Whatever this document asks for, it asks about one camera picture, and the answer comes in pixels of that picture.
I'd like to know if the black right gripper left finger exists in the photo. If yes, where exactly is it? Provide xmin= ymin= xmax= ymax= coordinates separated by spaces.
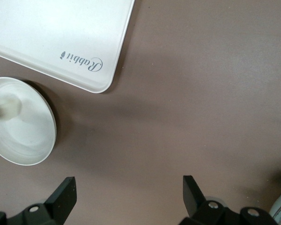
xmin=0 ymin=176 xmax=77 ymax=225

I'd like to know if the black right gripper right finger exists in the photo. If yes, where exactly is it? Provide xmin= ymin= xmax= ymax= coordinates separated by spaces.
xmin=179 ymin=175 xmax=227 ymax=225

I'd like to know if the round cream plate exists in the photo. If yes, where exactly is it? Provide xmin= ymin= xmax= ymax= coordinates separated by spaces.
xmin=0 ymin=76 xmax=57 ymax=166

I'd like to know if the cream rabbit print tray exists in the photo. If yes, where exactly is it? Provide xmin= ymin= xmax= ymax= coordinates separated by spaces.
xmin=0 ymin=0 xmax=136 ymax=94

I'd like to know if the brown table mat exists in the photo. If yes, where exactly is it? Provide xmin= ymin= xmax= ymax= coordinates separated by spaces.
xmin=0 ymin=0 xmax=281 ymax=225

